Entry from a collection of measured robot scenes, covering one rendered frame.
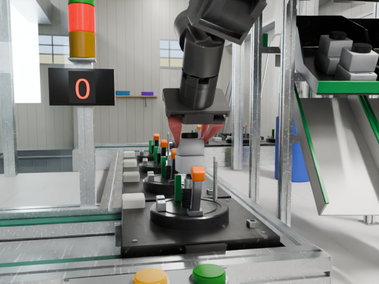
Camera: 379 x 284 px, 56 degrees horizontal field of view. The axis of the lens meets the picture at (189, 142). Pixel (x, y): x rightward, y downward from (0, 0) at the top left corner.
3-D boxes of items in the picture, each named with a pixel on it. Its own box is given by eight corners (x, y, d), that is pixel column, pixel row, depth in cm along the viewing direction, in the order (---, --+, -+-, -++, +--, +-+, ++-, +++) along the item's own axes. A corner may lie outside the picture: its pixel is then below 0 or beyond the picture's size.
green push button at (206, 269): (229, 293, 41) (229, 276, 41) (195, 296, 40) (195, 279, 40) (220, 276, 45) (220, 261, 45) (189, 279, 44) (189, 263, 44)
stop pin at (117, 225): (122, 247, 62) (121, 224, 61) (114, 247, 61) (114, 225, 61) (122, 243, 63) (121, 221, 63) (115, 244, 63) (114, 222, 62)
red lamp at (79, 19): (94, 30, 67) (93, 3, 66) (66, 29, 66) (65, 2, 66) (96, 35, 72) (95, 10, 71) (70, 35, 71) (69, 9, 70)
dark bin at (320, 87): (395, 95, 59) (409, 50, 55) (316, 95, 59) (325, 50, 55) (334, 48, 83) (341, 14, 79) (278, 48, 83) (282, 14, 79)
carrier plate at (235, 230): (280, 249, 55) (280, 235, 54) (120, 261, 50) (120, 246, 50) (233, 206, 78) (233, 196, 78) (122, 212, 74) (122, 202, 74)
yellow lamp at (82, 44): (95, 57, 67) (94, 31, 67) (67, 57, 66) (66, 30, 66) (97, 61, 72) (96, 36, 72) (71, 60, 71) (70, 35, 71)
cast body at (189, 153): (206, 173, 60) (206, 132, 60) (181, 174, 60) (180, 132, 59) (195, 168, 69) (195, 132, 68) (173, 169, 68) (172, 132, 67)
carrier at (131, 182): (231, 204, 79) (232, 149, 78) (122, 210, 75) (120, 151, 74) (207, 182, 103) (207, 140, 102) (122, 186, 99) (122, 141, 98)
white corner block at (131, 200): (145, 217, 70) (145, 197, 70) (122, 218, 69) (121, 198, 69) (144, 211, 75) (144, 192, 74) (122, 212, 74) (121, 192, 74)
